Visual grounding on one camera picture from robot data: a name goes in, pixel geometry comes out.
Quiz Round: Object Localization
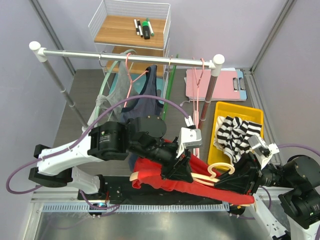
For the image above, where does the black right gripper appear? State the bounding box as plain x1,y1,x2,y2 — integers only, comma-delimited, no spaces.
213,149,297,193

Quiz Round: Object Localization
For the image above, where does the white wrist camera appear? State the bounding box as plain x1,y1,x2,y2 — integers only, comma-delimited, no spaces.
248,135,280,169
176,127,203,159

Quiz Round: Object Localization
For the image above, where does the grey garment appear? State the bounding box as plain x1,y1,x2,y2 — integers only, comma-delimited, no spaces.
91,61,130,123

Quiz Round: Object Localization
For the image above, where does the mint green hanger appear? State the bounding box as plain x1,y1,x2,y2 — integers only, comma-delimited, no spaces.
94,48,138,116

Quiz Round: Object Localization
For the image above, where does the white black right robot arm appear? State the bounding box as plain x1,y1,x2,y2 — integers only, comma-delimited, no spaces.
215,152,320,240

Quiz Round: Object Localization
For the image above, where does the white slotted cable duct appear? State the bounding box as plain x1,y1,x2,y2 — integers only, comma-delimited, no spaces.
42,202,230,213

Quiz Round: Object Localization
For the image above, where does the silver clothes rack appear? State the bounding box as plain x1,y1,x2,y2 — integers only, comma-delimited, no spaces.
29,41,225,129

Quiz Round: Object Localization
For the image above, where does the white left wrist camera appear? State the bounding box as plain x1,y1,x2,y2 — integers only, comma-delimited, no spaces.
176,127,203,159

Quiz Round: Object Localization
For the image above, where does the white wire shelf basket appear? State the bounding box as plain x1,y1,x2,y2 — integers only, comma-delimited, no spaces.
87,0,172,96

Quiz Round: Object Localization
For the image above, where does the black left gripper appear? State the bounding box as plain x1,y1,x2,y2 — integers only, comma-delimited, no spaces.
129,140,195,183

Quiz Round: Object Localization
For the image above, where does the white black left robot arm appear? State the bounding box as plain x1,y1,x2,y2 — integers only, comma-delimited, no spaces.
28,115,193,200

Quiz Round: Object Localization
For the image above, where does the navy blue garment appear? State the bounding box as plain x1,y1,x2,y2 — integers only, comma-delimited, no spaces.
119,64,163,173

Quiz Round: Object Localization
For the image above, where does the white tank top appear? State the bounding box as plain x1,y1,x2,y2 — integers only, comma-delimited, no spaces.
213,116,227,151

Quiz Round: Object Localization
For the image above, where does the red t-shirt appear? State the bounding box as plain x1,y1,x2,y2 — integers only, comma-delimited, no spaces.
128,140,255,205

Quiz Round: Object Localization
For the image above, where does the black white marker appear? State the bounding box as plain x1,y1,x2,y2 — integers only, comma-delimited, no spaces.
136,19,144,38
133,19,140,36

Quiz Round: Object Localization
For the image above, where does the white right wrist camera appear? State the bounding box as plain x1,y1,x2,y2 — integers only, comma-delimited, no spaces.
248,135,280,169

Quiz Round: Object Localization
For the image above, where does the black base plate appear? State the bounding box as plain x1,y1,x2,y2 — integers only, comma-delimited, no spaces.
76,172,255,205

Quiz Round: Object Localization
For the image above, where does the green highlighter marker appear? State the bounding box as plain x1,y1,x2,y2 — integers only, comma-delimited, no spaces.
142,20,151,40

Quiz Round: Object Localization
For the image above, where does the pink clipboard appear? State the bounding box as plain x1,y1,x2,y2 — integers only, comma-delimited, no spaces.
184,69,237,101

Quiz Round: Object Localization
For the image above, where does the pink wire hanger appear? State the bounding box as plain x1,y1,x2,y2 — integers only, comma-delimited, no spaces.
123,51,151,108
191,57,206,157

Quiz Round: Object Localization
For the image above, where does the teal folder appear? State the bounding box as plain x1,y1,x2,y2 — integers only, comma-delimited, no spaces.
109,73,165,98

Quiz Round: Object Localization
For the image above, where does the green plastic hanger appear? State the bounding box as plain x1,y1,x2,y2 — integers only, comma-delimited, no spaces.
162,63,177,120

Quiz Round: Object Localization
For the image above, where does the wooden hanger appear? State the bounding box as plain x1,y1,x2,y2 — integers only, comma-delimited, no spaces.
129,158,255,206

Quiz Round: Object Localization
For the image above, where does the yellow plastic tray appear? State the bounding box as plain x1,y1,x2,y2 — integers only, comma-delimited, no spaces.
207,101,264,165

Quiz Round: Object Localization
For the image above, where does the green capped marker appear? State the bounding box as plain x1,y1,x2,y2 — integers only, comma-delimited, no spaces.
146,17,155,37

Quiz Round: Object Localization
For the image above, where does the black white striped top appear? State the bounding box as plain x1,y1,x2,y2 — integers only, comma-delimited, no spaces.
223,116,262,164

